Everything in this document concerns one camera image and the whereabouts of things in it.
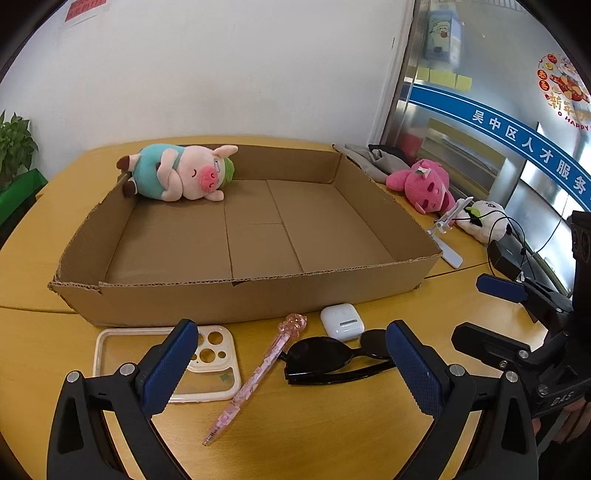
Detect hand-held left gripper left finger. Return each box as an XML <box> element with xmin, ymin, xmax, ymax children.
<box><xmin>46</xmin><ymin>318</ymin><xmax>199</xmax><ymax>480</ymax></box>

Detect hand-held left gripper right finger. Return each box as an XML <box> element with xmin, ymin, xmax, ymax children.
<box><xmin>385</xmin><ymin>320</ymin><xmax>541</xmax><ymax>480</ymax></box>

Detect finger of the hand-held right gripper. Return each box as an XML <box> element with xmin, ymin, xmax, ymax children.
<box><xmin>477</xmin><ymin>273</ymin><xmax>574</xmax><ymax>329</ymax></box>
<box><xmin>451</xmin><ymin>322</ymin><xmax>544</xmax><ymax>371</ymax></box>

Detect clear phone case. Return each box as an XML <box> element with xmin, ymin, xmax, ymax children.
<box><xmin>93</xmin><ymin>325</ymin><xmax>242</xmax><ymax>403</ymax></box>

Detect white earbuds case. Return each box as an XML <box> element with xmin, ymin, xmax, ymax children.
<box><xmin>320</xmin><ymin>303</ymin><xmax>365</xmax><ymax>342</ymax></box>

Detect pink cartoon pen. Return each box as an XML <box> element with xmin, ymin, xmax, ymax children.
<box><xmin>202</xmin><ymin>313</ymin><xmax>309</xmax><ymax>448</ymax></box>

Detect black sunglasses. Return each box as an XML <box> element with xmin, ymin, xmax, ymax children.
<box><xmin>281</xmin><ymin>329</ymin><xmax>400</xmax><ymax>386</ymax></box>

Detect shallow cardboard box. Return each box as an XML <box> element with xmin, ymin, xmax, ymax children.
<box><xmin>48</xmin><ymin>143</ymin><xmax>444</xmax><ymax>328</ymax></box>

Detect green plant container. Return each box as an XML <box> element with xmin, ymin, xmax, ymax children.
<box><xmin>0</xmin><ymin>170</ymin><xmax>49</xmax><ymax>227</ymax></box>

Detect person's right hand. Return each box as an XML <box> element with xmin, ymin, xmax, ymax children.
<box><xmin>530</xmin><ymin>400</ymin><xmax>591</xmax><ymax>437</ymax></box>

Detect black rectangular device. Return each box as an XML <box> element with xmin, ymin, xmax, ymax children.
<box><xmin>487</xmin><ymin>235</ymin><xmax>561</xmax><ymax>296</ymax></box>

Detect white phone stand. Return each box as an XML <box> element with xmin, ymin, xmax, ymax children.
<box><xmin>433</xmin><ymin>197</ymin><xmax>475</xmax><ymax>269</ymax></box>

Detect white plush toy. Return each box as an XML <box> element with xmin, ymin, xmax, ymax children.
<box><xmin>455</xmin><ymin>199</ymin><xmax>509</xmax><ymax>245</ymax></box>

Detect magenta plush toy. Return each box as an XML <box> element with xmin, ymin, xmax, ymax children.
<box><xmin>386</xmin><ymin>158</ymin><xmax>458</xmax><ymax>215</ymax></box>

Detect blue glass banner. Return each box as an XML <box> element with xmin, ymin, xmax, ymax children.
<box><xmin>409</xmin><ymin>82</ymin><xmax>591</xmax><ymax>208</ymax></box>

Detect dark cloth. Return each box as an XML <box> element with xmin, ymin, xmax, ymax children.
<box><xmin>368</xmin><ymin>144</ymin><xmax>409</xmax><ymax>163</ymax></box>

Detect grey cloth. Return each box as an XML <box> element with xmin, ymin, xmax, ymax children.
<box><xmin>333</xmin><ymin>143</ymin><xmax>411</xmax><ymax>185</ymax></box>

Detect pink pig plush toy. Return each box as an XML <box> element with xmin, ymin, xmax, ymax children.
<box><xmin>116</xmin><ymin>143</ymin><xmax>239</xmax><ymax>204</ymax></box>

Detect festive window sticker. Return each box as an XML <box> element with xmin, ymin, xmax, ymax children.
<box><xmin>536</xmin><ymin>52</ymin><xmax>591</xmax><ymax>132</ymax></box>

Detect row of yellow sticky notes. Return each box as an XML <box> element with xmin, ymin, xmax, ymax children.
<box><xmin>418</xmin><ymin>67</ymin><xmax>474</xmax><ymax>92</ymax></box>

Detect cartoon pig poster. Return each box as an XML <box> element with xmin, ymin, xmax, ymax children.
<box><xmin>424</xmin><ymin>9</ymin><xmax>462</xmax><ymax>63</ymax></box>

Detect green potted plant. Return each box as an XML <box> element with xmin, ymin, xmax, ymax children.
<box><xmin>0</xmin><ymin>110</ymin><xmax>38</xmax><ymax>192</ymax></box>

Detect black cable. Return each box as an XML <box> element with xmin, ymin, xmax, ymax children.
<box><xmin>489</xmin><ymin>215</ymin><xmax>573</xmax><ymax>261</ymax></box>

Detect red wall notice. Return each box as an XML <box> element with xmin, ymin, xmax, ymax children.
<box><xmin>65</xmin><ymin>0</ymin><xmax>100</xmax><ymax>24</ymax></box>

